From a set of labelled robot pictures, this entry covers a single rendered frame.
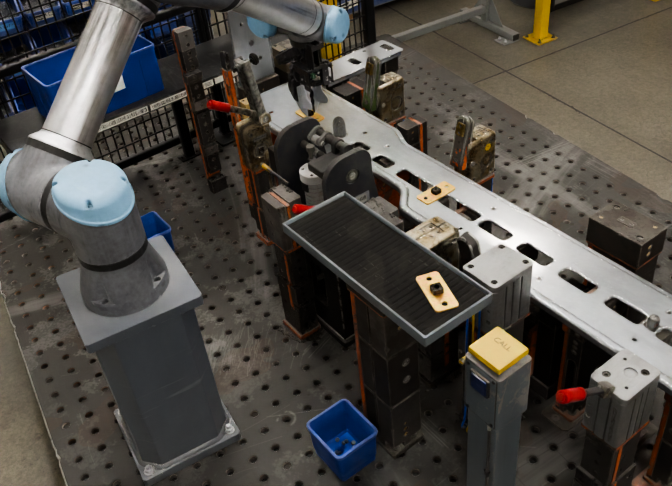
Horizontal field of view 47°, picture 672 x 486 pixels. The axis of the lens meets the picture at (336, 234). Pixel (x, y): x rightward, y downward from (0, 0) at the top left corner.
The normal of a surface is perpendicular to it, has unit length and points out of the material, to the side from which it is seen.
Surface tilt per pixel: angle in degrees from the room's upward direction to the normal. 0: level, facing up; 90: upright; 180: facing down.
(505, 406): 90
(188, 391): 90
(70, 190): 8
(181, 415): 90
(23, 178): 38
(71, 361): 0
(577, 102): 0
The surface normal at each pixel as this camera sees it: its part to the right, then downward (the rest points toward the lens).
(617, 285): -0.09, -0.77
